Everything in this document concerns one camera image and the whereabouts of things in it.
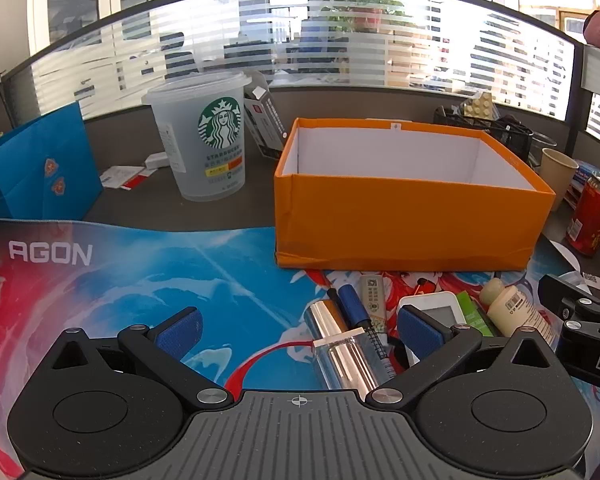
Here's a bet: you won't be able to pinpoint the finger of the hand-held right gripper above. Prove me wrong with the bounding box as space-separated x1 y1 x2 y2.
554 318 600 387
537 273 600 322

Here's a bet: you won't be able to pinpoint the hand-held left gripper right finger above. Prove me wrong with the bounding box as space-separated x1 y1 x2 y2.
364 305 560 408

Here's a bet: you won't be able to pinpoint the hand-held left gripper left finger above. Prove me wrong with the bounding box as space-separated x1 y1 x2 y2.
42 306 236 410

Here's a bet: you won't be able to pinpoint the green sachet packet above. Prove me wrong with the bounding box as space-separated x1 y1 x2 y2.
455 291 501 337

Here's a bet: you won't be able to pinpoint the shiny silver tube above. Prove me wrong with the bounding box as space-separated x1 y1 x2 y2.
303 300 396 391

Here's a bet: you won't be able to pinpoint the orange cardboard box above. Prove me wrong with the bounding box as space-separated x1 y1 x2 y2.
273 117 557 272

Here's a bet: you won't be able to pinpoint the white paper receipt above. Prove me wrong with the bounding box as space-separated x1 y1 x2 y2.
547 237 600 293

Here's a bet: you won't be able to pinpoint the white device with screen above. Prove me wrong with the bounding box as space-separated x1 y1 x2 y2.
397 291 468 332

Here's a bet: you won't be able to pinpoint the cream plastic bottle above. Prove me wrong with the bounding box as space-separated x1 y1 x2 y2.
480 277 561 346

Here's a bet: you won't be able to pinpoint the beige tube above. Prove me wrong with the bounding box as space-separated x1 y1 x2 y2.
358 274 391 333

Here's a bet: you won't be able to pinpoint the printed mouse mat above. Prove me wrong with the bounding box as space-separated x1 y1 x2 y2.
0 219 600 480

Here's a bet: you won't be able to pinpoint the blue capped marker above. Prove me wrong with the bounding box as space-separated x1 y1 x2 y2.
336 284 396 376

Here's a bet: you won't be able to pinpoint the red drink can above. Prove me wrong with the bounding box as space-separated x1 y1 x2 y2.
566 171 600 257

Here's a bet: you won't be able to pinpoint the stack of magazines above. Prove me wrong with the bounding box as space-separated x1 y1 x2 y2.
562 162 593 211

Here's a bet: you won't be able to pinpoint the brown paper cup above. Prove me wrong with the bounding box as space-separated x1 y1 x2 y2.
539 148 579 212

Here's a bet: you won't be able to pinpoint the red and white cards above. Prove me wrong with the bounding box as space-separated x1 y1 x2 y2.
100 165 156 191

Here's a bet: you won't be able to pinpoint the translucent plastic cup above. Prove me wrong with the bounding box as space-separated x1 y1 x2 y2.
141 71 253 202

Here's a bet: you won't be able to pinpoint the black mesh organizer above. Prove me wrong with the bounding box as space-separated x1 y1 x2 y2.
433 106 533 161

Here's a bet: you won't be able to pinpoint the blue paper bag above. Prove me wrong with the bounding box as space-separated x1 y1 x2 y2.
0 101 104 273

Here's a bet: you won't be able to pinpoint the yellow pill blister pack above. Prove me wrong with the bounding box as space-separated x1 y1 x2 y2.
460 91 495 120

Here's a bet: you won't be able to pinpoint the small black and white box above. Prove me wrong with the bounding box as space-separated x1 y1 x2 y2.
242 85 286 161

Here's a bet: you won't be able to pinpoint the potted plant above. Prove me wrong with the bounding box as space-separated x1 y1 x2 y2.
320 0 406 33

